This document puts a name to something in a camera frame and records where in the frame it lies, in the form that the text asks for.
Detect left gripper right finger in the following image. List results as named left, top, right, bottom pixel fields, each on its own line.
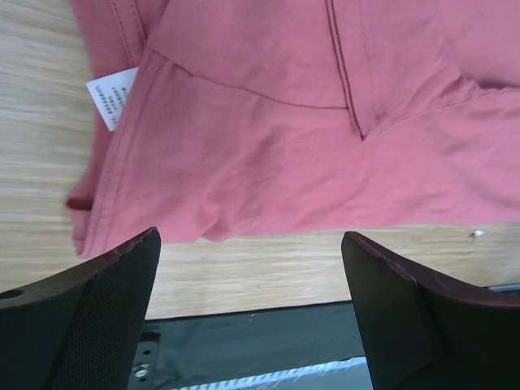
left=341, top=232, right=519, bottom=389

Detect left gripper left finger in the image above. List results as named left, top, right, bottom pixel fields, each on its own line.
left=1, top=228, right=161, bottom=389

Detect pink t shirt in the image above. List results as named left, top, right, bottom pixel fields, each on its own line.
left=66, top=1, right=519, bottom=258

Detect white slotted cable duct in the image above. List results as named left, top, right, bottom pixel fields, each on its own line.
left=191, top=357, right=373, bottom=390

